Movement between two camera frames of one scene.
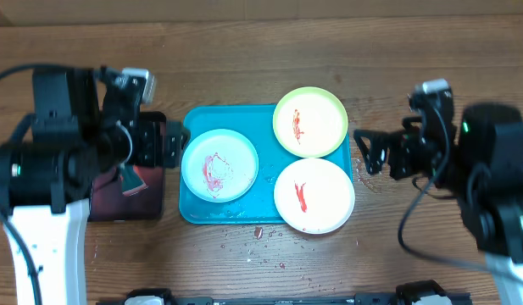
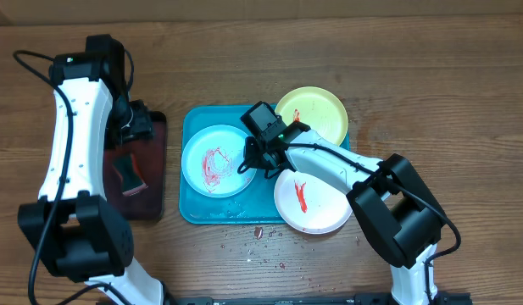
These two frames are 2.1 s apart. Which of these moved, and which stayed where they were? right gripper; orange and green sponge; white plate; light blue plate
Moved: right gripper
Stayed: white plate; light blue plate; orange and green sponge
